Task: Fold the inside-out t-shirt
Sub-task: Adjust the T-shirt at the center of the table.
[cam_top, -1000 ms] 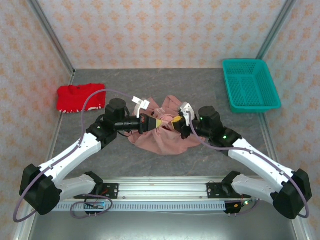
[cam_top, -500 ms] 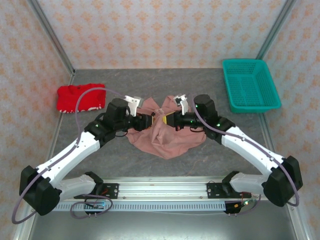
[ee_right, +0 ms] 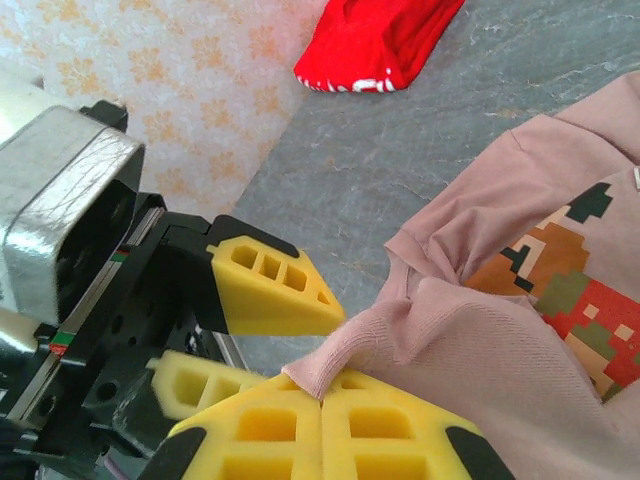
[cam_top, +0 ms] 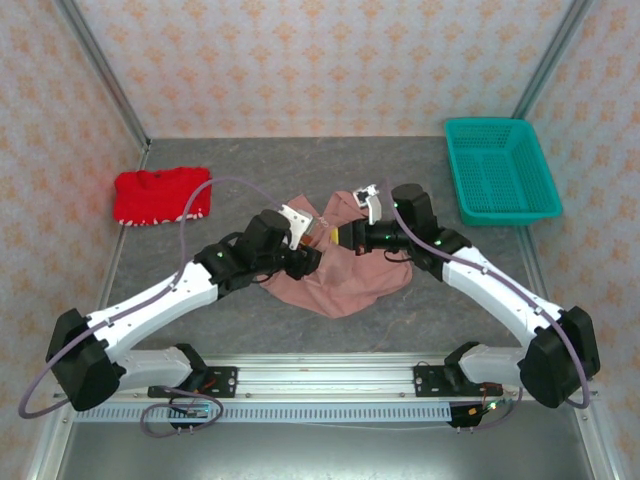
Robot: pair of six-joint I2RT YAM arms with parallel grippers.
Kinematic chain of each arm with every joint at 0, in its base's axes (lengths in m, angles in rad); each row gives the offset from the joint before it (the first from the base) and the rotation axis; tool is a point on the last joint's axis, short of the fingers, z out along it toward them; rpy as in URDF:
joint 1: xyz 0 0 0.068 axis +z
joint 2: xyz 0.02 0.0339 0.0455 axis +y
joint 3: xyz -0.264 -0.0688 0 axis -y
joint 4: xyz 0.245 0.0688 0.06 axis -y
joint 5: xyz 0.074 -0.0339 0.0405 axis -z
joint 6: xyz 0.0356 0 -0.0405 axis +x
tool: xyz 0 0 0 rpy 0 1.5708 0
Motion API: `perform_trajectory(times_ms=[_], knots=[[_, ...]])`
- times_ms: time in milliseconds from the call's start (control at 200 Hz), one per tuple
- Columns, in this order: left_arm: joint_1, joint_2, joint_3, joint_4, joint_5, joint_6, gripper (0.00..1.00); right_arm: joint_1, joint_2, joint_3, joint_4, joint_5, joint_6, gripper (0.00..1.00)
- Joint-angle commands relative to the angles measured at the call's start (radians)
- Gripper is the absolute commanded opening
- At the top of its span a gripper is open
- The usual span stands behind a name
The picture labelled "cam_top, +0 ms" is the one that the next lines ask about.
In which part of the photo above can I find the pink printed t-shirt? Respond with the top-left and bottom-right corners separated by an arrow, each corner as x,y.
263,189 -> 416,320

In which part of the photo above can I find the folded red t-shirt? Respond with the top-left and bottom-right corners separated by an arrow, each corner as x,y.
112,167 -> 214,229

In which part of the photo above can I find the teal plastic mesh basket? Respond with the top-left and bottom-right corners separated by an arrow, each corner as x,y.
443,117 -> 565,228

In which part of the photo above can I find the aluminium base beam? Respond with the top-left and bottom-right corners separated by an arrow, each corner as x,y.
53,352 -> 600,402

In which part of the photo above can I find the small green circuit board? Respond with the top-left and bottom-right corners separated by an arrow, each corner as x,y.
169,402 -> 211,419
469,398 -> 506,416

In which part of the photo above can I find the grey metal sheet panel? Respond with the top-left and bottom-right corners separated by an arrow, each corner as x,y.
54,422 -> 601,480

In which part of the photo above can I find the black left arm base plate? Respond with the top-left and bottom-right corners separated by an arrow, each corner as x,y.
148,366 -> 239,400

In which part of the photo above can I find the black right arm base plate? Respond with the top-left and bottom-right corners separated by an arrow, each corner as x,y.
413,364 -> 504,400

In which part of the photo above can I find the slotted grey cable duct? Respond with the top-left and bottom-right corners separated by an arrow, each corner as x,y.
73,402 -> 454,425

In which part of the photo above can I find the aluminium frame post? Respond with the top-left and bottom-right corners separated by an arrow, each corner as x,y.
52,0 -> 152,154
513,0 -> 597,120

